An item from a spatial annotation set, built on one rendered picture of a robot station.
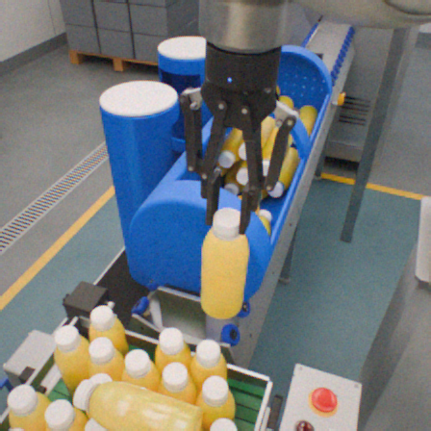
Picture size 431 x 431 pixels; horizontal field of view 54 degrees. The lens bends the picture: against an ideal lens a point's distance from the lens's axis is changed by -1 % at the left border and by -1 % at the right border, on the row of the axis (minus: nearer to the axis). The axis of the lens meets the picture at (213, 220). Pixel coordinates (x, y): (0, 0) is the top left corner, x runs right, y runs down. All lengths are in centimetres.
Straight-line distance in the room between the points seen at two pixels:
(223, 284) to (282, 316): 155
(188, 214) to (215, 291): 20
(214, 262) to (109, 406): 24
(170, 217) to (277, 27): 47
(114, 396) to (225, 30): 48
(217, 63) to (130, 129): 112
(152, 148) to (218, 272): 103
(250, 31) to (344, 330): 187
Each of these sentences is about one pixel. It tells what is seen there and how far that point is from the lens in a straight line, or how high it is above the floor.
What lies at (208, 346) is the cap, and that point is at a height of 108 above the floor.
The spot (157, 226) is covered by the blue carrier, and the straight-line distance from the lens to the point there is 83.
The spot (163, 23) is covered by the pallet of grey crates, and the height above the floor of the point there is 52.
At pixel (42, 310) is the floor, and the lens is 230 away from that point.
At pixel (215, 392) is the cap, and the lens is 70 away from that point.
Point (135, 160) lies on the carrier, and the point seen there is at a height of 86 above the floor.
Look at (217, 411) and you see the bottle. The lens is 72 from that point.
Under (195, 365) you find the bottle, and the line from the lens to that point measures 76.
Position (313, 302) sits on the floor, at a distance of 223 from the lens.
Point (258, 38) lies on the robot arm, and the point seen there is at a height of 158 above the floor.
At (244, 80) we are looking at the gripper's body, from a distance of 43.
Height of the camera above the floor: 170
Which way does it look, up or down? 41 degrees down
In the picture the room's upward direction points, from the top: straight up
